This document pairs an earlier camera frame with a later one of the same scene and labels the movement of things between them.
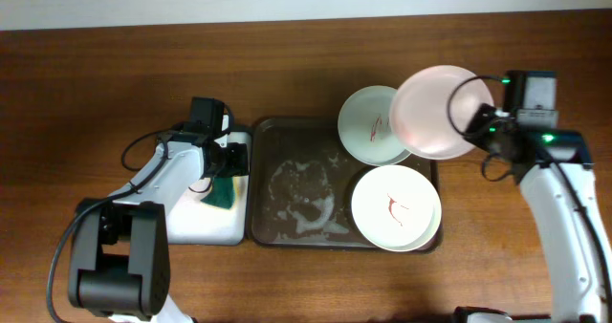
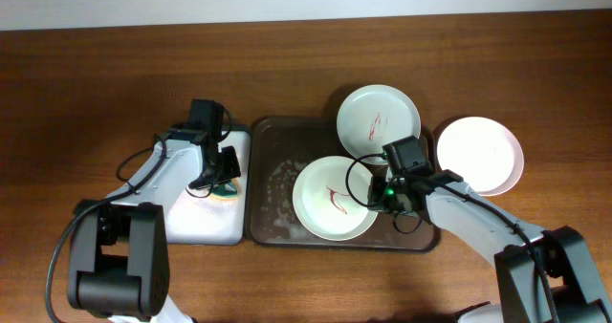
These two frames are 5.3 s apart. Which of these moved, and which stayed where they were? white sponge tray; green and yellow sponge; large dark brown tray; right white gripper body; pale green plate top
Moved: right white gripper body; green and yellow sponge
Stayed: white sponge tray; large dark brown tray; pale green plate top
